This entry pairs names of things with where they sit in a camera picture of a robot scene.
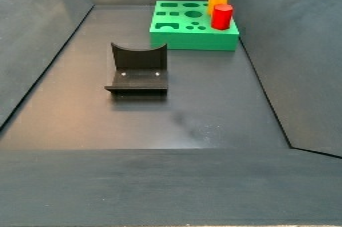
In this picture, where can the green shape sorting board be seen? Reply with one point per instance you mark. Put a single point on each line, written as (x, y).
(181, 25)

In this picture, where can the black curved holder stand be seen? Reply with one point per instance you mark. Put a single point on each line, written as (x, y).
(141, 69)

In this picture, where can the red cylinder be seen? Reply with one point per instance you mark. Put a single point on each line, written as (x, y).
(222, 16)

